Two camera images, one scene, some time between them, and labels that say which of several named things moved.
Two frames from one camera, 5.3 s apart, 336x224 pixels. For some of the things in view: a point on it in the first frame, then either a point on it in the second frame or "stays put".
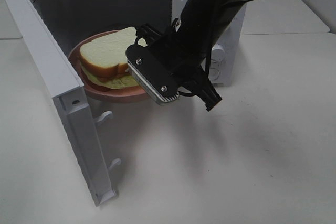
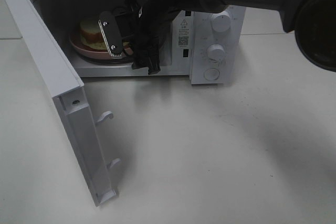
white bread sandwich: (104, 59) -> (92, 35)
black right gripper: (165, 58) -> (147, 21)
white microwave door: (79, 120) stays put
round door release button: (213, 74) stays put
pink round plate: (119, 95) -> (75, 40)
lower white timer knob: (218, 53) stays put
